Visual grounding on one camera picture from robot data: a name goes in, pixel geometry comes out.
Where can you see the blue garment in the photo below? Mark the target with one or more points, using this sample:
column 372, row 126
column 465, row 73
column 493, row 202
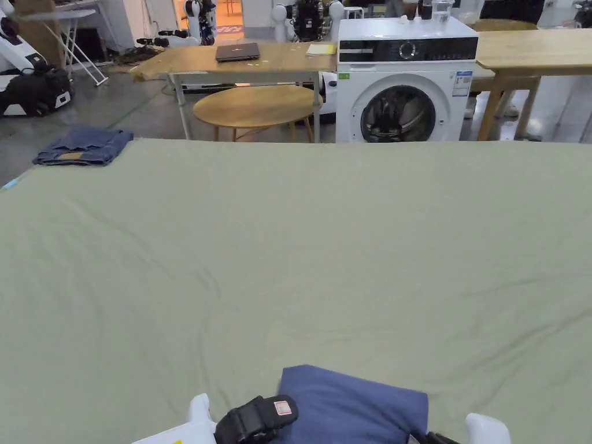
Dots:
column 351, row 407

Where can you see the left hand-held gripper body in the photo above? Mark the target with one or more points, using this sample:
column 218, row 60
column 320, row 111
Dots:
column 196, row 425

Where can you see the white robot with black arms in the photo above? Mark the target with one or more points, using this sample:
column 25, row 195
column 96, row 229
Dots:
column 201, row 23

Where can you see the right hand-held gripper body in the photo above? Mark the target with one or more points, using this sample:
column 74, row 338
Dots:
column 488, row 430

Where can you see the white washing machine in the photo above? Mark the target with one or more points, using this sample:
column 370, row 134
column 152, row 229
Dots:
column 397, row 92

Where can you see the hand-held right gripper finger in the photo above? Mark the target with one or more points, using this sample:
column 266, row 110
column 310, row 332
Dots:
column 439, row 438

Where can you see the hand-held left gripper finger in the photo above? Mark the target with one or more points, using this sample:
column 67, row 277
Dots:
column 252, row 416

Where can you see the white humanoid robot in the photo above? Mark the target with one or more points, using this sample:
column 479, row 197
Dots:
column 309, row 18

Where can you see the folded blue jeans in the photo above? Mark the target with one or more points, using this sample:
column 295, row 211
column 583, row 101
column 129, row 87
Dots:
column 85, row 145

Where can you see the white and black robot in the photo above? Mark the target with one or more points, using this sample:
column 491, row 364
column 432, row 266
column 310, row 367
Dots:
column 32, row 90

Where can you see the bed with pale green sheet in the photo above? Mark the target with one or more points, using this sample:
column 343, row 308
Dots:
column 286, row 249

